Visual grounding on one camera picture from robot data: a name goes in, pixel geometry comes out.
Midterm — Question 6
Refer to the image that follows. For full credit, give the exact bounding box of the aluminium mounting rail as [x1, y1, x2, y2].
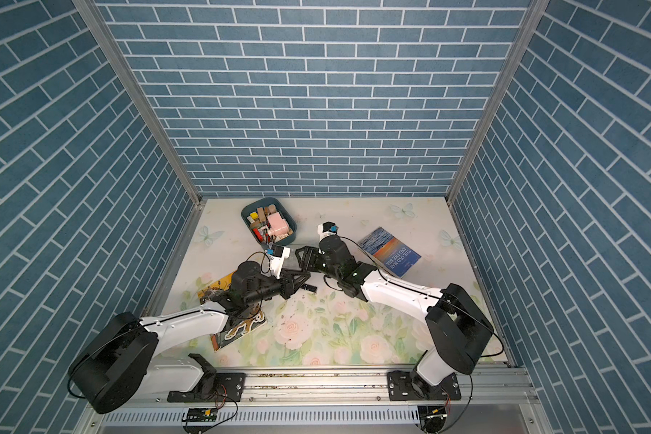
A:
[113, 367, 538, 410]

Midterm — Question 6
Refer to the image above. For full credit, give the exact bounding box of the circuit board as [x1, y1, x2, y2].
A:
[182, 408, 218, 425]
[417, 405, 448, 433]

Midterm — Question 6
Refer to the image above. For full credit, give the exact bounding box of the pink box in bin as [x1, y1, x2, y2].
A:
[267, 213, 290, 237]

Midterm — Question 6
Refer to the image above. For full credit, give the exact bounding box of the teal plastic bin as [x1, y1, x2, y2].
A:
[240, 197, 298, 246]

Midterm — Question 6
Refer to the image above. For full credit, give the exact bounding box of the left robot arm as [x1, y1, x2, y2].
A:
[67, 260, 310, 414]

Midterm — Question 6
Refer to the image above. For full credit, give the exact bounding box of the right circuit board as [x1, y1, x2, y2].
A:
[417, 405, 448, 433]

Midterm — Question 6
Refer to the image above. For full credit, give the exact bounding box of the left circuit board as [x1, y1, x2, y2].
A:
[182, 408, 218, 425]

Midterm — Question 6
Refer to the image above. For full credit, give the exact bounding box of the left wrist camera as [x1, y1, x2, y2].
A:
[265, 243, 291, 278]

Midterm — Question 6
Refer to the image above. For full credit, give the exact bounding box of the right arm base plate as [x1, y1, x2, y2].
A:
[387, 370, 462, 401]

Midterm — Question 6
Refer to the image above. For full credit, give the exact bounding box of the black lipstick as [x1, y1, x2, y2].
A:
[301, 284, 318, 294]

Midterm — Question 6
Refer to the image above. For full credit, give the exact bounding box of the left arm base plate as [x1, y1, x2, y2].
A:
[167, 353, 246, 403]

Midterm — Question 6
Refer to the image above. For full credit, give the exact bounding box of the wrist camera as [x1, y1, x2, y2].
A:
[265, 243, 291, 278]
[318, 222, 338, 239]

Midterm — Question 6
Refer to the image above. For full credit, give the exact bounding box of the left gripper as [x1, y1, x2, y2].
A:
[242, 268, 310, 307]

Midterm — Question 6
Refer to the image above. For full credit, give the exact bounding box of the blue book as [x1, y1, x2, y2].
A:
[359, 227, 421, 278]

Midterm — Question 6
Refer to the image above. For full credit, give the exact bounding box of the clear acrylic lipstick organizer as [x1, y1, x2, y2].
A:
[280, 246, 309, 274]

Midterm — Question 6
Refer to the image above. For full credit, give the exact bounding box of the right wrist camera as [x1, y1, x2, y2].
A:
[318, 222, 338, 239]

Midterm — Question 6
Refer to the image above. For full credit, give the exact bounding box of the yellow illustrated book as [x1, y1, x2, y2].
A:
[197, 270, 268, 352]

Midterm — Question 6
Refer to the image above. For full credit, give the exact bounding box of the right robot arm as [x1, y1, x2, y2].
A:
[296, 235, 495, 396]

